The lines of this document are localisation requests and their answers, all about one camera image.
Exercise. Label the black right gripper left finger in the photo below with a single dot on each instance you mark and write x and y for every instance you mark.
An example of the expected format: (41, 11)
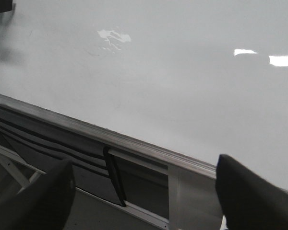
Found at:
(44, 205)

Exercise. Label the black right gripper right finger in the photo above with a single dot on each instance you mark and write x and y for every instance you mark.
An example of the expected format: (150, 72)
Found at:
(248, 201)

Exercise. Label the grey metal support frame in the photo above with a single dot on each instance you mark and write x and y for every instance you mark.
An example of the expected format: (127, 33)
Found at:
(157, 196)

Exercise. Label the large white whiteboard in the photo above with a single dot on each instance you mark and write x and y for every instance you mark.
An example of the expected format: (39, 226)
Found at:
(199, 77)

